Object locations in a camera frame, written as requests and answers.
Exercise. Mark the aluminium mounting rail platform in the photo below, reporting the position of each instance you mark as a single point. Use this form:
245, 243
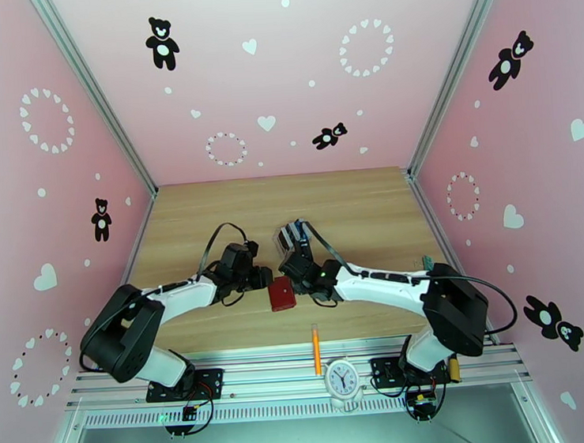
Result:
271, 373

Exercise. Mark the aluminium table edge rail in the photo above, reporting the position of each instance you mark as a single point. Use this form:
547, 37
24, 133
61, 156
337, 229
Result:
138, 237
428, 210

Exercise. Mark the clear plastic card box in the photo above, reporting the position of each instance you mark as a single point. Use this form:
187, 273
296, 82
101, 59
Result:
282, 241

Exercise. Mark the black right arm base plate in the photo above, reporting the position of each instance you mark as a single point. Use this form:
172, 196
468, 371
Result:
383, 371

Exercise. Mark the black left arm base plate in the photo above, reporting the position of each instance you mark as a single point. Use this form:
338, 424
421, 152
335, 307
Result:
207, 379

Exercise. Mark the small teal object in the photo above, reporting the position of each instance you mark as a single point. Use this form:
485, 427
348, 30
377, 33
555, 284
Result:
428, 263

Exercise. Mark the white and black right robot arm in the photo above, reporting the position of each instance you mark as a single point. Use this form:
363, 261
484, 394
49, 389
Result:
380, 284

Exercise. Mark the white alarm clock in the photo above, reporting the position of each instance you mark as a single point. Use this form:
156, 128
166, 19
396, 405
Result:
342, 376

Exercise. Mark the perforated metal strip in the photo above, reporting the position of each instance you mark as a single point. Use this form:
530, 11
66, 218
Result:
284, 410

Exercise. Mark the red leather card holder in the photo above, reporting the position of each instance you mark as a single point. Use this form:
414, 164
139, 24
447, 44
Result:
282, 295

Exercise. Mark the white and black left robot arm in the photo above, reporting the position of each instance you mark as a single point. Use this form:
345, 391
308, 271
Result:
178, 299

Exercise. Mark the aluminium frame post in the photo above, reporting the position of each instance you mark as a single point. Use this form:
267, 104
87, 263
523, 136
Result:
95, 94
452, 70

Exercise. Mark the blue VIP card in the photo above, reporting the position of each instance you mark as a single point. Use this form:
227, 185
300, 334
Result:
299, 224

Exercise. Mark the orange pencil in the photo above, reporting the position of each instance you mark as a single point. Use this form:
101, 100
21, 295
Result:
316, 350

